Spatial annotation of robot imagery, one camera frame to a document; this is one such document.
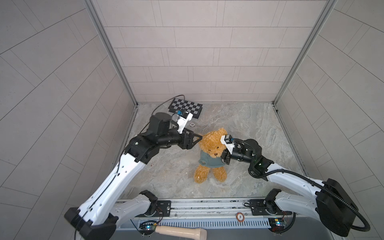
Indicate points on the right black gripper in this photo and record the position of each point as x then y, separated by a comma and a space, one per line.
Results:
226, 155

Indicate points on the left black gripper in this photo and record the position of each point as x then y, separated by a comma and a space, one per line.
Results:
186, 146

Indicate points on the tan teddy bear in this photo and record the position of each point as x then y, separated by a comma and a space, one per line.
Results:
211, 144

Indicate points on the grey-green teddy sweater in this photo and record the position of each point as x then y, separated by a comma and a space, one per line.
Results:
210, 162

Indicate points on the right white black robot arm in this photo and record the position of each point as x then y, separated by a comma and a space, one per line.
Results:
326, 201

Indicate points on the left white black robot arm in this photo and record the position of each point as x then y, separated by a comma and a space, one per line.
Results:
98, 217

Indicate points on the folded black white chessboard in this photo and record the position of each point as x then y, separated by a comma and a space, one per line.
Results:
178, 105

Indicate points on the round red white sticker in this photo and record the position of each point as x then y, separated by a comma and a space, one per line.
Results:
240, 217

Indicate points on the right green circuit board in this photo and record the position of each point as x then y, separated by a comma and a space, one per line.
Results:
277, 224

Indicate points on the green circuit board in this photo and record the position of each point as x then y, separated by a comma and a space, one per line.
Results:
147, 228
277, 224

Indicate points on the left green circuit board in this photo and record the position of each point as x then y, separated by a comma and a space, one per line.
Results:
147, 228

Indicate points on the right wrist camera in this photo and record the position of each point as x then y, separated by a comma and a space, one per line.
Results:
227, 140

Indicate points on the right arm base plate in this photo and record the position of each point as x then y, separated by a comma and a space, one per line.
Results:
262, 207

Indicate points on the aluminium mounting rail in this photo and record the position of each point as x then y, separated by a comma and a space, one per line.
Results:
208, 208

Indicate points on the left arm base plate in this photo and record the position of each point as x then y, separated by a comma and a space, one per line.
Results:
159, 209

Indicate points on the beige wooden handle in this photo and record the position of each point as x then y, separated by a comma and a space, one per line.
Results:
194, 234

